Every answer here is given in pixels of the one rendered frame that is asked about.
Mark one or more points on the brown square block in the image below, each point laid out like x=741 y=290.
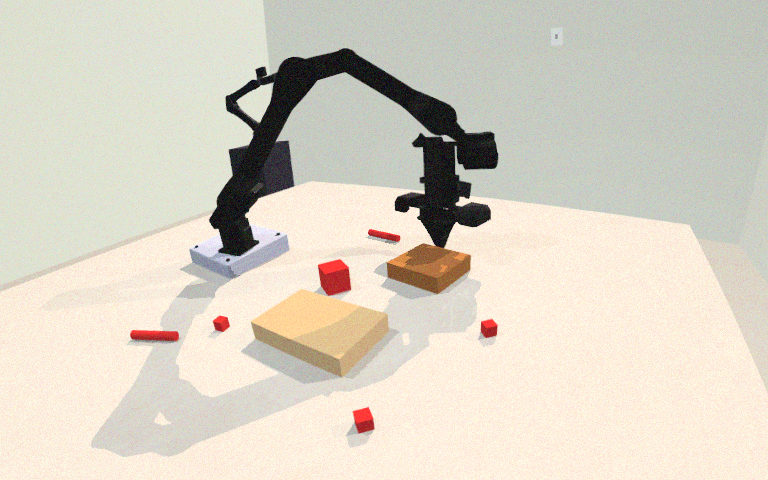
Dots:
x=429 y=267

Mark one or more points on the tan flat block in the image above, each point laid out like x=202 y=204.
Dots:
x=322 y=331

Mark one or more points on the red cylindrical bar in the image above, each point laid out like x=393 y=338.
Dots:
x=154 y=335
x=384 y=235

